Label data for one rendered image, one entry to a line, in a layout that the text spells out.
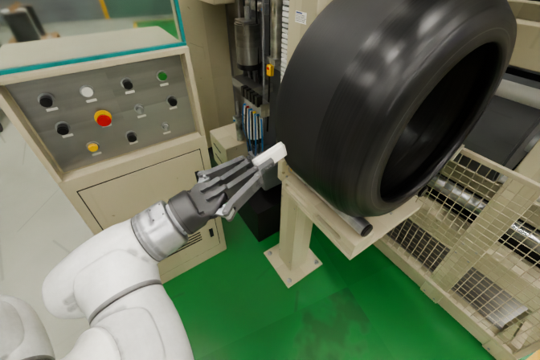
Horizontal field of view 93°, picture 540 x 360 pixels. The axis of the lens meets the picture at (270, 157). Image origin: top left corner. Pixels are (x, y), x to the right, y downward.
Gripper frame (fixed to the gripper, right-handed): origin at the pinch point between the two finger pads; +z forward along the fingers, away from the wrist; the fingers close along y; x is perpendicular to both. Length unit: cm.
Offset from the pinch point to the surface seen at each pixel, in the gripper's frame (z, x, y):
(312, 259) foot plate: 15, 128, 24
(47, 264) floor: -121, 93, 113
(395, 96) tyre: 20.7, -7.5, -11.1
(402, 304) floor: 39, 136, -23
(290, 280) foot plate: -4, 122, 20
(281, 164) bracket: 12.4, 32.1, 23.2
